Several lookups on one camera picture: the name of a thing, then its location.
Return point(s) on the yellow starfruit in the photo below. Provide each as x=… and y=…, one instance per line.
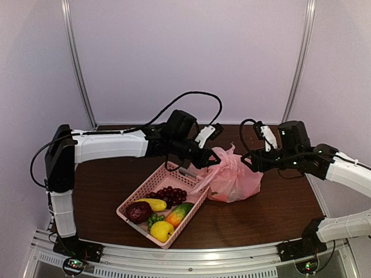
x=157, y=205

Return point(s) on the front aluminium rail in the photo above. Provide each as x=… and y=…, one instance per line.
x=253, y=261

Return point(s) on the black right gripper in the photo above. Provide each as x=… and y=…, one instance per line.
x=258, y=158

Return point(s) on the aluminium frame post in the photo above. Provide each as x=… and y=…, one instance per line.
x=303, y=51
x=76, y=65

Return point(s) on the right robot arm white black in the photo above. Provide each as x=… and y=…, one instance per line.
x=291, y=149

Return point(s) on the green orange mango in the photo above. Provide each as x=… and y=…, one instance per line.
x=178, y=214

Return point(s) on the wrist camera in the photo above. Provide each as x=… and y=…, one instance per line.
x=209, y=132
x=264, y=133

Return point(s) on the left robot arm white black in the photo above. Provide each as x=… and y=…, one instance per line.
x=70, y=148

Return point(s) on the pink plastic bag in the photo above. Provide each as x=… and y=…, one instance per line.
x=230, y=180

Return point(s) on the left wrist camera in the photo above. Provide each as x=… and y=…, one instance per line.
x=209, y=132

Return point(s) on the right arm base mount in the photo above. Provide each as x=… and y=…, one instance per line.
x=304, y=253

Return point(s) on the dark purple mangosteen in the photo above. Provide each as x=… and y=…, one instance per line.
x=139, y=212

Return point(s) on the right aluminium frame post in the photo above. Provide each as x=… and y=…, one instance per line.
x=303, y=51

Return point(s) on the left aluminium frame post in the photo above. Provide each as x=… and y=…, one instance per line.
x=76, y=65

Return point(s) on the red grape bunch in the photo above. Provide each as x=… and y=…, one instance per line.
x=172, y=196

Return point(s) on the green grape bunch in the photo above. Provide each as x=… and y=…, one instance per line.
x=153, y=219

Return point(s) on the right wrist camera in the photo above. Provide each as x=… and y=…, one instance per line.
x=264, y=133

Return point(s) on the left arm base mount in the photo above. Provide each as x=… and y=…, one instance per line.
x=79, y=254

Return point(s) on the pink plastic basket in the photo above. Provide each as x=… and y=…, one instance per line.
x=168, y=174

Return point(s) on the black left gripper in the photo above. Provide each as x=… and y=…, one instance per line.
x=202, y=161

